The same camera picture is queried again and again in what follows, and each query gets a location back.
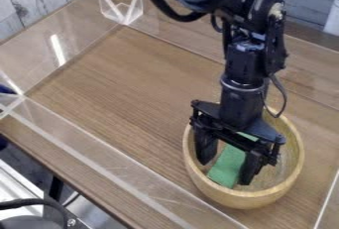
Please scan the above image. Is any clear acrylic corner bracket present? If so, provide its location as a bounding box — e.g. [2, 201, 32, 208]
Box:
[98, 0, 144, 27]

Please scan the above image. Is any black cable lower left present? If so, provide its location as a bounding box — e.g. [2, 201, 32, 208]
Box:
[0, 197, 72, 229]

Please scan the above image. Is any green rectangular block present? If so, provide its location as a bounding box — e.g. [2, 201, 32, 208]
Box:
[207, 140, 247, 189]

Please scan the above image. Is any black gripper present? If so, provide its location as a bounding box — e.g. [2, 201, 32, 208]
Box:
[190, 75, 286, 185]

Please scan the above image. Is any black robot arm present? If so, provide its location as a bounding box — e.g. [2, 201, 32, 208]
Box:
[151, 0, 287, 185]

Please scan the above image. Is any light brown wooden bowl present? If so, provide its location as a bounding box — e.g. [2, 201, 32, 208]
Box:
[183, 114, 305, 209]

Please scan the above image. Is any clear acrylic tray wall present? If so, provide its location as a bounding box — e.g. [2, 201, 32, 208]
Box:
[0, 0, 339, 229]

